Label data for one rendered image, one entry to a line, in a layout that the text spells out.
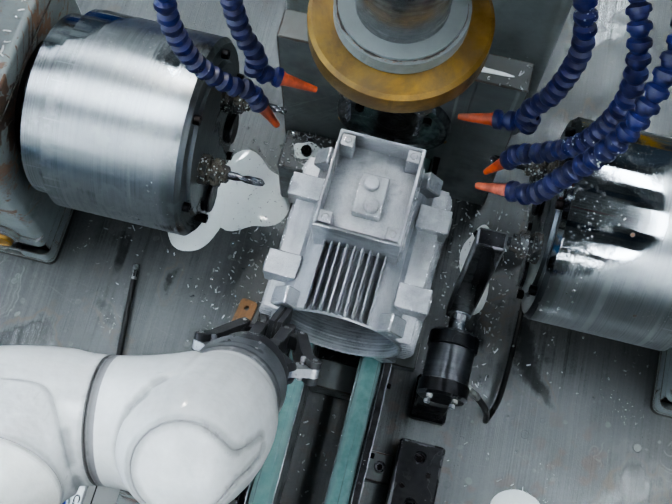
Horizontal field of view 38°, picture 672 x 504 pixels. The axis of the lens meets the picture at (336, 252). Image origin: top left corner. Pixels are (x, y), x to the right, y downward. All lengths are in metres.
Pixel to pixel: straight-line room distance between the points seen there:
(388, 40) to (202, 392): 0.39
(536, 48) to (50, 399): 0.80
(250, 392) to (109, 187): 0.49
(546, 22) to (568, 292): 0.34
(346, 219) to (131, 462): 0.49
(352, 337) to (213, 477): 0.58
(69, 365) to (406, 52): 0.41
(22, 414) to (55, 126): 0.49
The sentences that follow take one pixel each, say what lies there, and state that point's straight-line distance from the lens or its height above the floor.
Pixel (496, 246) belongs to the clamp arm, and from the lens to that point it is 0.96.
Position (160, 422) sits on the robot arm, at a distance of 0.69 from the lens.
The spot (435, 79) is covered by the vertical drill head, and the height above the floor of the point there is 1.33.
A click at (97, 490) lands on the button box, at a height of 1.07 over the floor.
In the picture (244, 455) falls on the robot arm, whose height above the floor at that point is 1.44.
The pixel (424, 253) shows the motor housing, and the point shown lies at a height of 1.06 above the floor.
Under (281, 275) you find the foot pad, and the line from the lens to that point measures 1.12.
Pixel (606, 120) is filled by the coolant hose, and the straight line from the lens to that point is 0.97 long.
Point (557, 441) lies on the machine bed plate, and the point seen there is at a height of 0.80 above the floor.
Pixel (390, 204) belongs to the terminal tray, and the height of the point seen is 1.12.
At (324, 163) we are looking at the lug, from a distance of 1.16.
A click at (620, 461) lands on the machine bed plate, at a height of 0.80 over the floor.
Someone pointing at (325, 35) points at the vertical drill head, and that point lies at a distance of 0.95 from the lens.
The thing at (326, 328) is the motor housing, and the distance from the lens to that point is 1.24.
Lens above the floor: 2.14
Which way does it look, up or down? 71 degrees down
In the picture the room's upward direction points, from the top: 1 degrees clockwise
